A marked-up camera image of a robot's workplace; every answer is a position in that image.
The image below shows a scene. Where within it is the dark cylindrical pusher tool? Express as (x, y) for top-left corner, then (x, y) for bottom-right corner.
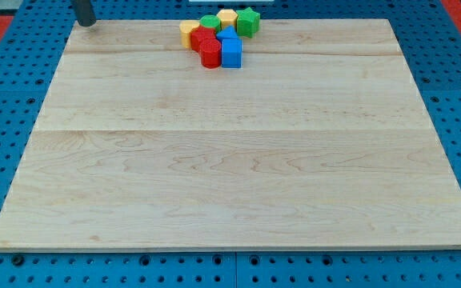
(71, 0), (96, 27)

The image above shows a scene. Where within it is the yellow hexagon block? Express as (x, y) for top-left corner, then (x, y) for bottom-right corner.
(216, 9), (238, 30)

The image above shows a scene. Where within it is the green cylinder block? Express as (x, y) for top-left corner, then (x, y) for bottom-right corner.
(199, 14), (221, 33)

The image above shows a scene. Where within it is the green star block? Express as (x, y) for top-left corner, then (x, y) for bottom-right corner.
(236, 7), (260, 38)

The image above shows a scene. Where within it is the yellow heart block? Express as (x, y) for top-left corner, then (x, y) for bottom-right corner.
(178, 20), (200, 49)

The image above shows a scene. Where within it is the blue triangle block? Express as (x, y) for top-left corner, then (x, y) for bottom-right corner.
(216, 26), (239, 42)

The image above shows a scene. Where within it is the red star block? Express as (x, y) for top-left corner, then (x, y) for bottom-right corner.
(190, 26), (219, 52)

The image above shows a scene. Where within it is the light wooden board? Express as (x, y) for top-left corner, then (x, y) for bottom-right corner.
(0, 19), (461, 253)

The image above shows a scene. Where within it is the blue cube block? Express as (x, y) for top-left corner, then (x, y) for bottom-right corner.
(221, 39), (243, 68)

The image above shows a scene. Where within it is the red cylinder block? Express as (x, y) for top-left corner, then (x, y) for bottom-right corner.
(199, 38), (222, 69)

